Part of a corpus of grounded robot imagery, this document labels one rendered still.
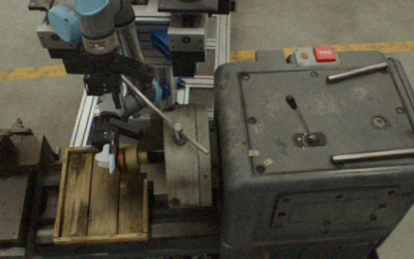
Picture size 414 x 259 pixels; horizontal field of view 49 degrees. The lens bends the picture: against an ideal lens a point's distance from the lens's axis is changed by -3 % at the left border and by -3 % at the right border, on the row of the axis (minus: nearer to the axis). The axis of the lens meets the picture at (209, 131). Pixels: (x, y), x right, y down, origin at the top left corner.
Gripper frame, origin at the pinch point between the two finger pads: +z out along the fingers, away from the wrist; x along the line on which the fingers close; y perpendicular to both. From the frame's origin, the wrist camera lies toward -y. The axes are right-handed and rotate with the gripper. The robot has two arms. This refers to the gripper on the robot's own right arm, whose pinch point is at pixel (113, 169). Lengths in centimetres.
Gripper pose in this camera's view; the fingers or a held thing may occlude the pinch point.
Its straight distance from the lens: 141.8
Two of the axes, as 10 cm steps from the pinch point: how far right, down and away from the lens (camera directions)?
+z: 0.7, 8.1, -5.9
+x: 0.0, -5.9, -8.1
